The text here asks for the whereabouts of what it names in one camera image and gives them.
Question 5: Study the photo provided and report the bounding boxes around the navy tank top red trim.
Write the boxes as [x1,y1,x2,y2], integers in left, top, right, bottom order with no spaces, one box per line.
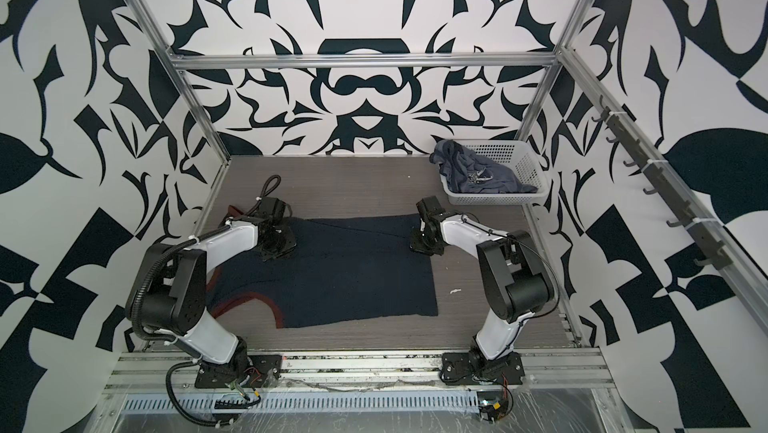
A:
[207,214,438,329]

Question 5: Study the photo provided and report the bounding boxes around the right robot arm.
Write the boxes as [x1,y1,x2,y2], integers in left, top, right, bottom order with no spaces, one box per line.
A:
[410,196,560,384]

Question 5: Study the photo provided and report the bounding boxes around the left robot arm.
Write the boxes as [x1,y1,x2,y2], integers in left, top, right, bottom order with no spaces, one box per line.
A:
[125,195,296,381]

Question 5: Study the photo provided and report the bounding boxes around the blue-grey tank top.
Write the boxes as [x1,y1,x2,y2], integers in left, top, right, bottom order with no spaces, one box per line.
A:
[429,140,538,195]

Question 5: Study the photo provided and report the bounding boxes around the white plastic laundry basket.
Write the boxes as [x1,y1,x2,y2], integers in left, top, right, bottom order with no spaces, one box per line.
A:
[438,140,550,206]

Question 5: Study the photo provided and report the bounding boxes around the small green circuit board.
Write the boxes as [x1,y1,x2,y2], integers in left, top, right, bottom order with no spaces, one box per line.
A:
[477,389,514,423]

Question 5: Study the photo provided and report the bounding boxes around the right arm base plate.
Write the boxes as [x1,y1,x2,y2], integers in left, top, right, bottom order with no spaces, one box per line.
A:
[438,350,525,386]

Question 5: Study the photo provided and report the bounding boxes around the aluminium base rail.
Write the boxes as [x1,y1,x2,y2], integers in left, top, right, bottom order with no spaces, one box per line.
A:
[104,347,613,395]

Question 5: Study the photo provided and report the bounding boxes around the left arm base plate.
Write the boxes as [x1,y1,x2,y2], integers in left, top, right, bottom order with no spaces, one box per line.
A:
[194,354,283,389]

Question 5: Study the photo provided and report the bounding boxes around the black corrugated cable hose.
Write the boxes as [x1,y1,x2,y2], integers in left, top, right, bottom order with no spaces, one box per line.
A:
[128,174,283,428]

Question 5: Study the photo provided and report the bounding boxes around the white slotted cable duct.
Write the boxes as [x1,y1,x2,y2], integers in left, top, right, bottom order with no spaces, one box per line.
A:
[122,389,484,415]

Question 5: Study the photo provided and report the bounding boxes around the aluminium frame crossbar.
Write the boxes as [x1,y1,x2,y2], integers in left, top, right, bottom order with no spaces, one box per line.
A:
[170,52,556,71]

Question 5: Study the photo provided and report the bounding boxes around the wall hook rail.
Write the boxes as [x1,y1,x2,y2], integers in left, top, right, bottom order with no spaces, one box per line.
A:
[594,95,736,271]

